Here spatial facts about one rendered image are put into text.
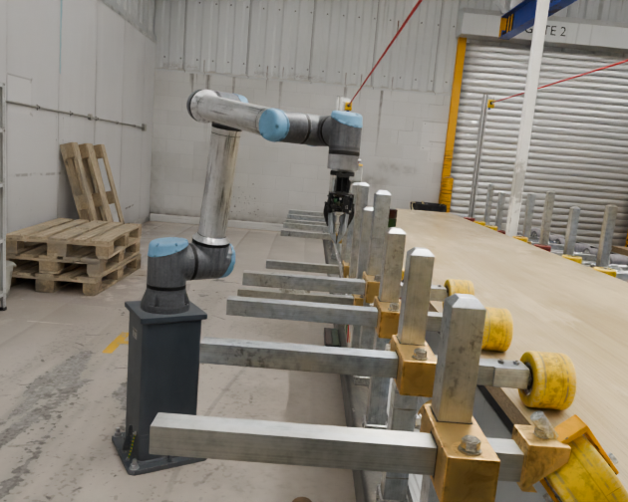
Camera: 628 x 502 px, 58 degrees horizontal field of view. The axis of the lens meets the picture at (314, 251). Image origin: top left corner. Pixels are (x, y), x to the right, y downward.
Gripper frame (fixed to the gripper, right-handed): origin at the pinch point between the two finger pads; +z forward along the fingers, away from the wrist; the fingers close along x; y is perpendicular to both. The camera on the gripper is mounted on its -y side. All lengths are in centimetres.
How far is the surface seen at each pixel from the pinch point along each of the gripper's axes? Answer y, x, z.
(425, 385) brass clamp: 96, 8, 7
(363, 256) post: 13.3, 7.1, 2.6
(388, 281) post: 63, 7, -1
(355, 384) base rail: 38.7, 5.4, 29.9
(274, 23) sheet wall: -772, -84, -231
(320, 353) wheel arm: 92, -6, 4
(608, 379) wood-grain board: 77, 44, 10
